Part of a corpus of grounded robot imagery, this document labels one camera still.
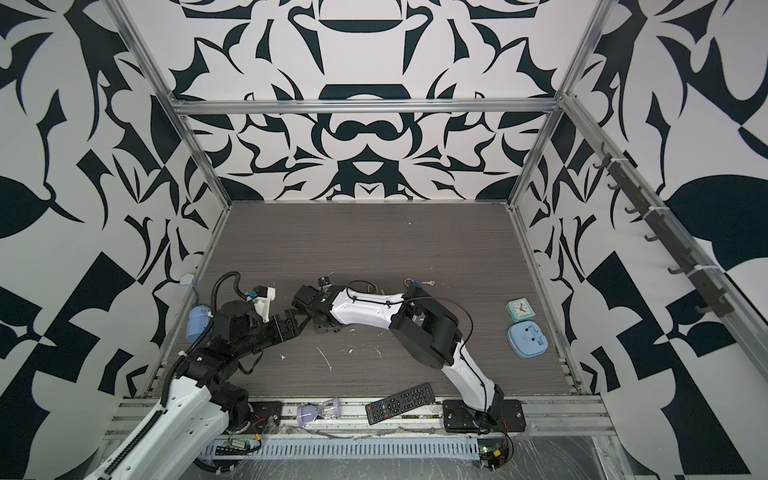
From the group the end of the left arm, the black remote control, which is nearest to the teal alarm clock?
the black remote control

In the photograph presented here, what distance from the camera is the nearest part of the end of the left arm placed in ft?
2.30

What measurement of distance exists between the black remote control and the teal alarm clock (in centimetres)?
34

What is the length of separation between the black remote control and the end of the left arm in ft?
0.92

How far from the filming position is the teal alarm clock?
0.91 meters

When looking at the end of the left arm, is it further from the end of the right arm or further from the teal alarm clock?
the teal alarm clock

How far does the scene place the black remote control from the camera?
0.76 m

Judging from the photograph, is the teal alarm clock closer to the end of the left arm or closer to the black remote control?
the black remote control

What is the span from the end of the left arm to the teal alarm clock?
0.62m
